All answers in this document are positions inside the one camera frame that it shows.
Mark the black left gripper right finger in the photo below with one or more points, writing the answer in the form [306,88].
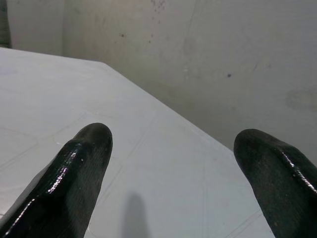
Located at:
[280,178]

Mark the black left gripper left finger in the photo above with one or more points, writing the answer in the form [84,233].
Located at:
[74,178]

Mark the white plastic folding table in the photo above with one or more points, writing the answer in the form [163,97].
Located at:
[153,178]

